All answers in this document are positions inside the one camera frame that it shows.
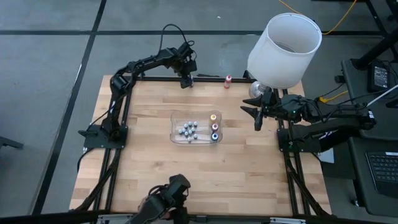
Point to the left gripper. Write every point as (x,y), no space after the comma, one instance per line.
(186,62)

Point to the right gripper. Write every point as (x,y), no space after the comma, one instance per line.
(270,107)

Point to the red food colouring bottle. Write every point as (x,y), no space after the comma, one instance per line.
(228,82)

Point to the yellow food colouring bottle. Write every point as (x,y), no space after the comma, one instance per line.
(213,117)

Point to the pink food colouring bottle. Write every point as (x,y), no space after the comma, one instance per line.
(214,126)

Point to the blue food colouring bottle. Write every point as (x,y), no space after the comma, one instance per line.
(214,136)

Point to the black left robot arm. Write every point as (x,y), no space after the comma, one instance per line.
(149,60)

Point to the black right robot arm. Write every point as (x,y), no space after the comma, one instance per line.
(335,112)

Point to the white shade table lamp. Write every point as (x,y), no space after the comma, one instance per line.
(280,62)

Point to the clear plastic bin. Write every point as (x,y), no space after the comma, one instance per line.
(202,138)

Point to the white paper sheet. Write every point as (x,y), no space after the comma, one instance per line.
(326,156)

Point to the small black floor plug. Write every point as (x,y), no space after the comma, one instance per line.
(338,79)

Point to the dark grey side desk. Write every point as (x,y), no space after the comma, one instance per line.
(354,81)

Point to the thin white rod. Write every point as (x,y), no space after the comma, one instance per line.
(385,94)

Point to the black metal stand leg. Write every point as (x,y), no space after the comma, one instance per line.
(377,49)

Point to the laptop keyboard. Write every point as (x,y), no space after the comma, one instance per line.
(384,171)

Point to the black chair base leg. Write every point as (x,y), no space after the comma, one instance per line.
(9,142)

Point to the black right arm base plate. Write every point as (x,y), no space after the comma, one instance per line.
(283,147)

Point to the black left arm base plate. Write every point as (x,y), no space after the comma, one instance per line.
(93,141)

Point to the black front frame bar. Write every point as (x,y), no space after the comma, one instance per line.
(37,217)

